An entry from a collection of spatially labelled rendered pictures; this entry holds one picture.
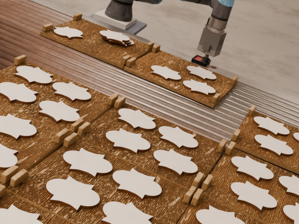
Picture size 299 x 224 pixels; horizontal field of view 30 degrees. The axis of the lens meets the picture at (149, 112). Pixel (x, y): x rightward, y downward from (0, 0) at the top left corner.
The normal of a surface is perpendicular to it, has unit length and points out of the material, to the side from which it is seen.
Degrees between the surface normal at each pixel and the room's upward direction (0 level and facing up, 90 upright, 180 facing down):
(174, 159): 0
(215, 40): 90
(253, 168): 0
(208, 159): 0
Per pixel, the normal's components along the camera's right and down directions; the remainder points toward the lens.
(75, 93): 0.25, -0.86
